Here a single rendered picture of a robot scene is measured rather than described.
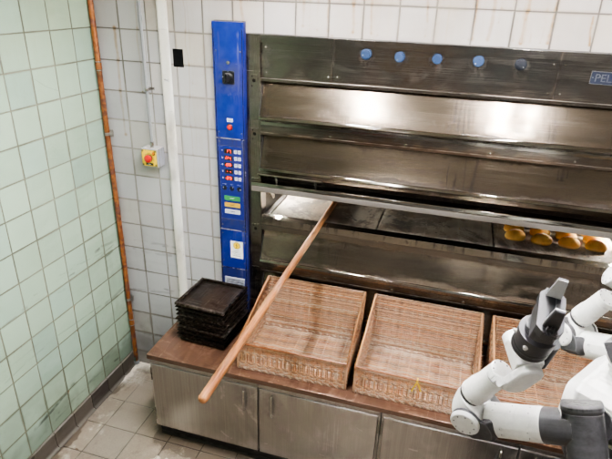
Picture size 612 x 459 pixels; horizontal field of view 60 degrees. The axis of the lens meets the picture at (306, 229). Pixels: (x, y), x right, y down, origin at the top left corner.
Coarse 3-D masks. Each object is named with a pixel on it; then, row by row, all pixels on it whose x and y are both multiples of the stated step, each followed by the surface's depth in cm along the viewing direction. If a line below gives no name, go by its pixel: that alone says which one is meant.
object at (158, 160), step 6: (144, 150) 278; (150, 150) 277; (156, 150) 276; (162, 150) 281; (144, 156) 279; (150, 156) 278; (156, 156) 277; (162, 156) 282; (144, 162) 281; (150, 162) 280; (156, 162) 279; (162, 162) 283
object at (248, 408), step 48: (384, 336) 289; (192, 384) 269; (240, 384) 260; (288, 384) 252; (192, 432) 283; (240, 432) 273; (288, 432) 263; (336, 432) 254; (384, 432) 245; (432, 432) 238
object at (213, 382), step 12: (336, 204) 299; (324, 216) 278; (300, 252) 240; (288, 276) 222; (276, 288) 212; (264, 312) 198; (252, 324) 189; (240, 336) 182; (240, 348) 178; (228, 360) 171; (216, 372) 165; (216, 384) 161; (204, 396) 156
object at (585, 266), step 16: (272, 224) 282; (288, 224) 279; (304, 224) 276; (336, 224) 276; (384, 240) 267; (400, 240) 264; (416, 240) 262; (432, 240) 262; (448, 240) 262; (480, 256) 256; (496, 256) 253; (512, 256) 251; (528, 256) 249; (544, 256) 250; (560, 256) 250; (592, 272) 243
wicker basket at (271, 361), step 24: (264, 288) 284; (288, 288) 290; (312, 288) 286; (336, 288) 282; (288, 312) 291; (312, 312) 288; (360, 312) 267; (264, 336) 285; (288, 336) 285; (312, 336) 286; (336, 336) 286; (360, 336) 281; (240, 360) 260; (264, 360) 256; (288, 360) 252; (312, 360) 247; (336, 360) 268; (336, 384) 249
